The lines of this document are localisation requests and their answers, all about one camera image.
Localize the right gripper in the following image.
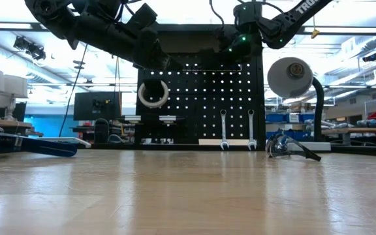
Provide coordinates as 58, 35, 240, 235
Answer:
207, 24, 263, 61

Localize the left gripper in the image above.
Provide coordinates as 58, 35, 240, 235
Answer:
131, 27, 184, 70

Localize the white masking tape roll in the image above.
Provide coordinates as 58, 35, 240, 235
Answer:
137, 80, 170, 109

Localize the silver combination wrench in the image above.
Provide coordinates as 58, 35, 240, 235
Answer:
219, 109, 230, 151
247, 109, 258, 151

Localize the black peg board cart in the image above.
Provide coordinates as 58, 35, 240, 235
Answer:
135, 23, 266, 149

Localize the wooden workbench with tools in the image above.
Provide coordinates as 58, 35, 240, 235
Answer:
321, 127, 376, 146

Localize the white gooseneck desk lamp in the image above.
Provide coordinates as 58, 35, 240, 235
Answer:
266, 57, 332, 152

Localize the blue storage bin row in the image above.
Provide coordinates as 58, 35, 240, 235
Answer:
265, 113, 316, 123
265, 130, 313, 142

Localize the black computer monitor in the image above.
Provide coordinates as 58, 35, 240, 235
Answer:
73, 91, 122, 121

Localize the black office chair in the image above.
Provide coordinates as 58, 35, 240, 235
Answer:
93, 117, 110, 144

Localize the black ceiling fixture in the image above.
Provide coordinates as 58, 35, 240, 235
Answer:
13, 35, 47, 61

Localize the wooden workbench with clutter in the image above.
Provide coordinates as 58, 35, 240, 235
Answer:
0, 117, 34, 130

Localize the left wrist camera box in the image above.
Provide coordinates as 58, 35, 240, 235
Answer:
127, 3, 159, 32

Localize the black hanging cable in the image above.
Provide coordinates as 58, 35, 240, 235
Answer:
59, 44, 89, 138

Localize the black aluminium table frame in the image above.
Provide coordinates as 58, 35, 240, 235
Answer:
76, 142, 376, 158

